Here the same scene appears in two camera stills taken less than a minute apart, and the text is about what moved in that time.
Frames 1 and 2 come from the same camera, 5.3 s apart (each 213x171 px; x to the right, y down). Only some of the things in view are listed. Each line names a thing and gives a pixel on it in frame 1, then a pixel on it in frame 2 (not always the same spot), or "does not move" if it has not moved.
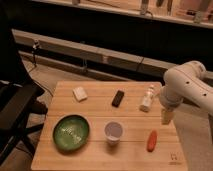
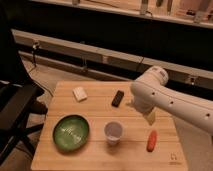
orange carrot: x=152 y=141 does not move
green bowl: x=71 y=134 does not move
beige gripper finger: x=166 y=116 to x=151 y=117
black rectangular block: x=117 y=98 does not move
